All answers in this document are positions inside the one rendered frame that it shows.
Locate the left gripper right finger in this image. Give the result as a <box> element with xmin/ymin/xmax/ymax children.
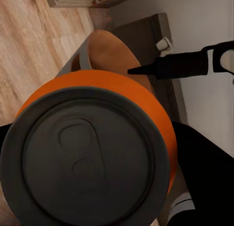
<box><xmin>172</xmin><ymin>122</ymin><xmax>234</xmax><ymax>226</ymax></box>

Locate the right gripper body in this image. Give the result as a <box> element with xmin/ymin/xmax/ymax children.
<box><xmin>155</xmin><ymin>53</ymin><xmax>190</xmax><ymax>80</ymax></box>

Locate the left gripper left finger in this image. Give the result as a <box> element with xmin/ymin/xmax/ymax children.
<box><xmin>0</xmin><ymin>124</ymin><xmax>11</xmax><ymax>153</ymax></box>

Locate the can of soda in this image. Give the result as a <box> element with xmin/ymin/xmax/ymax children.
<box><xmin>0</xmin><ymin>70</ymin><xmax>178</xmax><ymax>226</ymax></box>

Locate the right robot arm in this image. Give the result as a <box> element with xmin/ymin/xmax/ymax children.
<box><xmin>128</xmin><ymin>37</ymin><xmax>234</xmax><ymax>80</ymax></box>

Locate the trash can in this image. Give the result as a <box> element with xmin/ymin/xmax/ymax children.
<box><xmin>55</xmin><ymin>29</ymin><xmax>154</xmax><ymax>95</ymax></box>

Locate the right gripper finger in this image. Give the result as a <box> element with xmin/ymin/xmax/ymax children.
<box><xmin>128</xmin><ymin>61</ymin><xmax>156</xmax><ymax>75</ymax></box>

